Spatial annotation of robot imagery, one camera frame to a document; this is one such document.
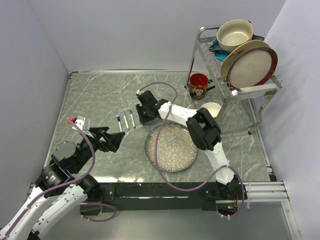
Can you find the metal dish rack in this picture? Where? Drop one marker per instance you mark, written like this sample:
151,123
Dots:
255,98

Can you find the cream ceramic bowl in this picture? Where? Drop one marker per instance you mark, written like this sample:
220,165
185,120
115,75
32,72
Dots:
234,33

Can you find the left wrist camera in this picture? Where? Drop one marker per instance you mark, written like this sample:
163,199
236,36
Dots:
83,123

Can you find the small white red bowl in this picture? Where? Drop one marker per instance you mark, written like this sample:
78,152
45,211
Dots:
213,108

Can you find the black base frame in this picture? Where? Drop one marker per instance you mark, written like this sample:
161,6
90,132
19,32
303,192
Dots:
148,196

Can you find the beige plate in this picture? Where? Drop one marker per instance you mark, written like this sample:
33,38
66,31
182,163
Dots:
237,53

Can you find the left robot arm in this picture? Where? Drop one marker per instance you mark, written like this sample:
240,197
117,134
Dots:
56,191

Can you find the brown rim white plate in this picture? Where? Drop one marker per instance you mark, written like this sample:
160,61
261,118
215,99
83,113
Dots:
253,68

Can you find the white pen teal tip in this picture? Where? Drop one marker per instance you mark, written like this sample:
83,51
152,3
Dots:
132,119

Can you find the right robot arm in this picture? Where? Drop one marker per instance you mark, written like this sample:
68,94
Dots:
205,134

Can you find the blue dish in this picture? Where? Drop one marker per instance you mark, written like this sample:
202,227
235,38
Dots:
218,52

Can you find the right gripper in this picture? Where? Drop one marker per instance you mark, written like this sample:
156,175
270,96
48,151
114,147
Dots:
142,119

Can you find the speckled blue rim plate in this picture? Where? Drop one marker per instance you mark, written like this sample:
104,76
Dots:
176,151

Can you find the white pen black tip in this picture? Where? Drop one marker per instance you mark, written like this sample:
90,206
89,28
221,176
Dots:
119,123

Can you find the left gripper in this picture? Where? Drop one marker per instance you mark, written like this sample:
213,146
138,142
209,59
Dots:
112,140

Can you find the red skull mug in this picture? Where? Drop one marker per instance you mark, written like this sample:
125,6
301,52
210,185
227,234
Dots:
198,86

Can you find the white pen light blue tip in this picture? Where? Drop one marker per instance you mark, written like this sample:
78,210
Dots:
126,121

